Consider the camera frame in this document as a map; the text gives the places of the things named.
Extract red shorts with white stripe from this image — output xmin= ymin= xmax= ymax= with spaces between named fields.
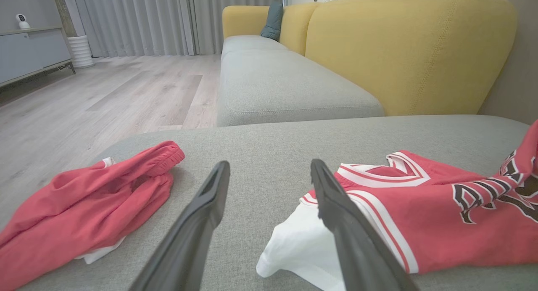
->
xmin=0 ymin=140 xmax=186 ymax=291

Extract long grey sofa seat cushion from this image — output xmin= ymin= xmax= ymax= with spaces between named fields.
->
xmin=216 ymin=49 xmax=385 ymax=127

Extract white ribbed floor vase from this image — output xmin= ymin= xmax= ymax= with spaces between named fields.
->
xmin=67 ymin=35 xmax=95 ymax=69

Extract narrow yellow sofa backrest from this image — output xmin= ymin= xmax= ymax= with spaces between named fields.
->
xmin=280 ymin=2 xmax=320 ymax=56

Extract brown wooden pillar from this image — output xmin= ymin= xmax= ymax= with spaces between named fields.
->
xmin=50 ymin=0 xmax=78 ymax=38

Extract grey pleated curtain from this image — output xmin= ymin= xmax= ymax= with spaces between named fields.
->
xmin=61 ymin=0 xmax=284 ymax=58

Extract grey and mint TV cabinet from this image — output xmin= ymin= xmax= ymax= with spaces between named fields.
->
xmin=0 ymin=27 xmax=76 ymax=88

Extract yellow sofa armrest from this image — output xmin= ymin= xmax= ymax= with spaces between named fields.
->
xmin=222 ymin=5 xmax=269 ymax=39

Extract short grey sofa seat cushion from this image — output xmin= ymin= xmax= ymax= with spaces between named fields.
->
xmin=222 ymin=35 xmax=288 ymax=56

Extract wide yellow sofa backrest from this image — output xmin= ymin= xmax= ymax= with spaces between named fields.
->
xmin=306 ymin=0 xmax=517 ymax=117

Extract red basketball jersey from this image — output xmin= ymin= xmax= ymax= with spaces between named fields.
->
xmin=256 ymin=119 xmax=538 ymax=291

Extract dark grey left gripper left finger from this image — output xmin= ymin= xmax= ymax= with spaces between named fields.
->
xmin=128 ymin=161 xmax=231 ymax=291

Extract teal throw pillow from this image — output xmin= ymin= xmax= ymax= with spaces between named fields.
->
xmin=260 ymin=1 xmax=284 ymax=42

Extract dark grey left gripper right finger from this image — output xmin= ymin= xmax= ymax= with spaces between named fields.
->
xmin=310 ymin=159 xmax=421 ymax=291

